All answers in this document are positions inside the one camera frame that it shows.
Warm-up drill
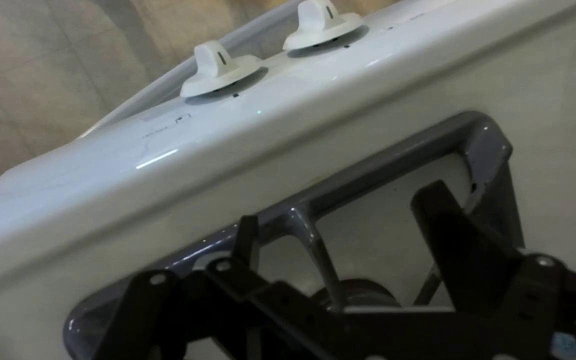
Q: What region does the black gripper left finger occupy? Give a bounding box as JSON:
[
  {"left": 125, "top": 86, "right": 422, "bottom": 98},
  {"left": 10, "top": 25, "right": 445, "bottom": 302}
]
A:
[{"left": 83, "top": 213, "right": 384, "bottom": 360}]

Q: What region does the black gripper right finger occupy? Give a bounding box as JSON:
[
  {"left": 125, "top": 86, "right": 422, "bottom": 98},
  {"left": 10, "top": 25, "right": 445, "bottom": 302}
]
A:
[{"left": 410, "top": 181, "right": 576, "bottom": 360}]

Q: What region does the white gas stove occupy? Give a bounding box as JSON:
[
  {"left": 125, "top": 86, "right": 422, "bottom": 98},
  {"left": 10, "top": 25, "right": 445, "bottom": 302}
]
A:
[{"left": 0, "top": 0, "right": 576, "bottom": 360}]

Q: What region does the grey stove grate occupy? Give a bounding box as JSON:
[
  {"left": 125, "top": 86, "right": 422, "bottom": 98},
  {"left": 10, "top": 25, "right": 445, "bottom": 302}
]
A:
[{"left": 62, "top": 110, "right": 524, "bottom": 360}]

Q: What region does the white stove knob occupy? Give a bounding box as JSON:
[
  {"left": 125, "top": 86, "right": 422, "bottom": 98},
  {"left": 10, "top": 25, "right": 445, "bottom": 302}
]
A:
[
  {"left": 282, "top": 0, "right": 364, "bottom": 52},
  {"left": 180, "top": 40, "right": 261, "bottom": 98}
]

